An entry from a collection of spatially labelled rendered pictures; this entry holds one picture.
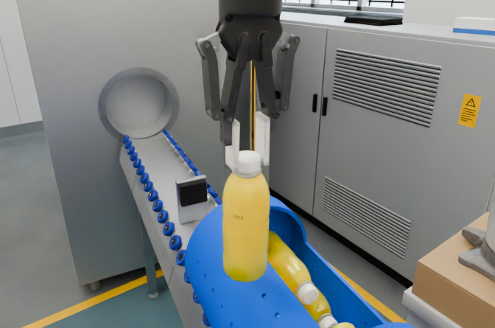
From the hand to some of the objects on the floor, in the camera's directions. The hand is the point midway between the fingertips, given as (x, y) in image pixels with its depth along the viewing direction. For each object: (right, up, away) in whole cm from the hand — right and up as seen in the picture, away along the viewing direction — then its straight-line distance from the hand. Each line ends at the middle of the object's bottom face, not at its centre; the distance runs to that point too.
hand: (247, 142), depth 51 cm
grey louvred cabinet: (+68, -58, +244) cm, 260 cm away
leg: (-55, -89, +169) cm, 199 cm away
